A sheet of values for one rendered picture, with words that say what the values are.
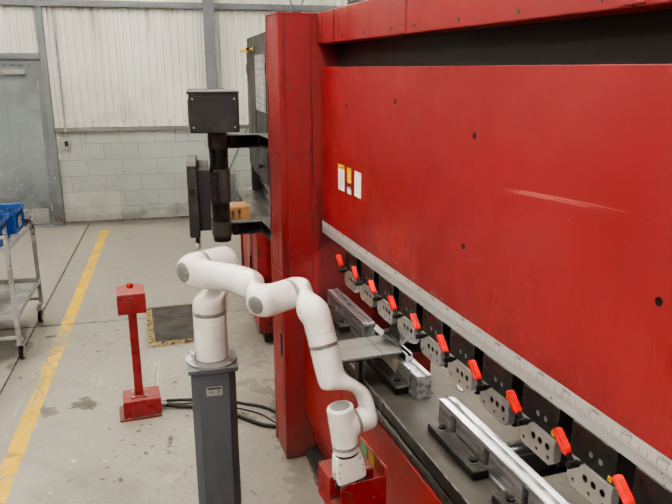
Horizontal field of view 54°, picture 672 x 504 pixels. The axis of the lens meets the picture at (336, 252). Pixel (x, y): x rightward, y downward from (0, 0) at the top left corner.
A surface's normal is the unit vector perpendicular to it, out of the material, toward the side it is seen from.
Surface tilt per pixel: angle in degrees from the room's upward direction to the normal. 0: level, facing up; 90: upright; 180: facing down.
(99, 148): 90
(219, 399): 90
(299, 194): 90
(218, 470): 90
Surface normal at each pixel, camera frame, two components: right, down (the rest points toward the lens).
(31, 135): 0.23, 0.26
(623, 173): -0.95, 0.08
